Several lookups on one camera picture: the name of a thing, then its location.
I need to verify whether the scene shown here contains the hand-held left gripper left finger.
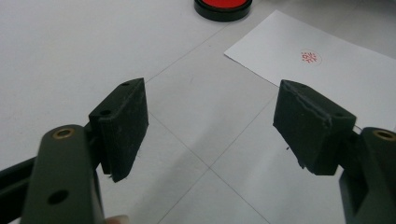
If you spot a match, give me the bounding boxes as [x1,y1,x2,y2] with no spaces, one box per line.
[88,77,149,183]

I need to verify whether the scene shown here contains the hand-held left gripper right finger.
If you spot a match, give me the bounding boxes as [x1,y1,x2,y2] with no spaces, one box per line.
[273,79,358,176]

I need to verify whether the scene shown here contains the white paper sheet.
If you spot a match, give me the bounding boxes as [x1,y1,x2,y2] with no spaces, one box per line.
[223,9,396,132]

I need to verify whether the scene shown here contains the round red ink pad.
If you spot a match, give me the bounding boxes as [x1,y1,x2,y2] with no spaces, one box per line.
[193,0,254,22]

